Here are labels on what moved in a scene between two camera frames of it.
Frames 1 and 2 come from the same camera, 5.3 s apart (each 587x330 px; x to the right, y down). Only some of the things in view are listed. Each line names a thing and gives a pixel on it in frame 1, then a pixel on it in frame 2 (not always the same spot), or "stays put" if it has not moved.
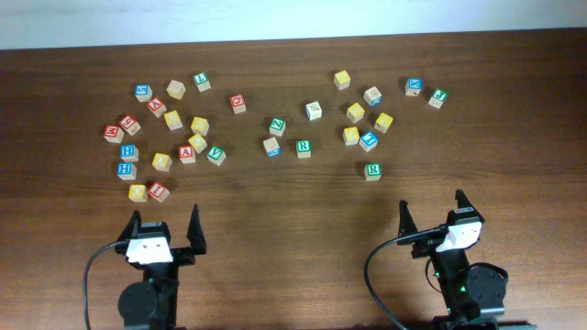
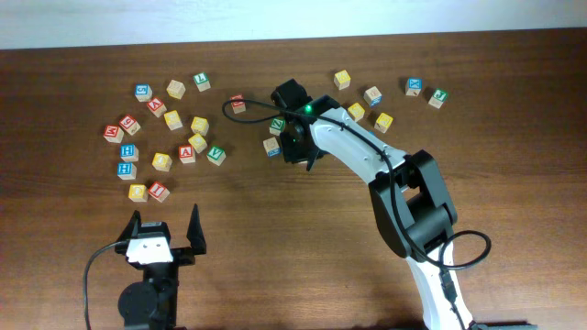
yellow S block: [200, 126] stays put
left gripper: [184, 257] stays put
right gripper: [425, 246] -> [291, 151]
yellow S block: [355, 113] stays put
